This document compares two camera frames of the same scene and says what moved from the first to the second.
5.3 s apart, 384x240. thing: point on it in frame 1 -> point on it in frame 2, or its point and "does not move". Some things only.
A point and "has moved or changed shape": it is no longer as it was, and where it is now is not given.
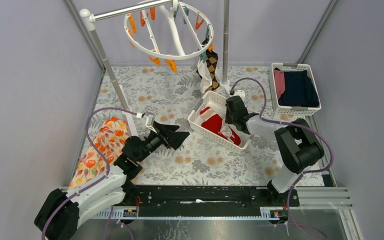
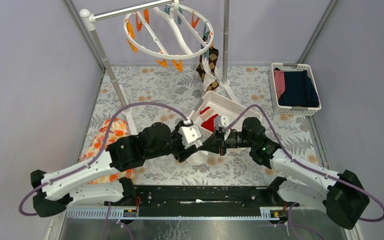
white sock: (225, 129) has moved or changed shape
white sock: (206, 82) has moved or changed shape
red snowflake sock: (213, 122) does not move
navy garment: (300, 90) does not move
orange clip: (157, 61) -> (163, 63)
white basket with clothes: (293, 89) does not move
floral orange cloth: (109, 141) does not move
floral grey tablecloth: (180, 134) does not move
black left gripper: (165, 136) -> (181, 152)
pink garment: (280, 82) does not move
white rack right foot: (226, 87) does not move
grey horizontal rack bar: (94, 17) does not move
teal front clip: (203, 56) has moved or changed shape
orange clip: (172, 64) -> (179, 65)
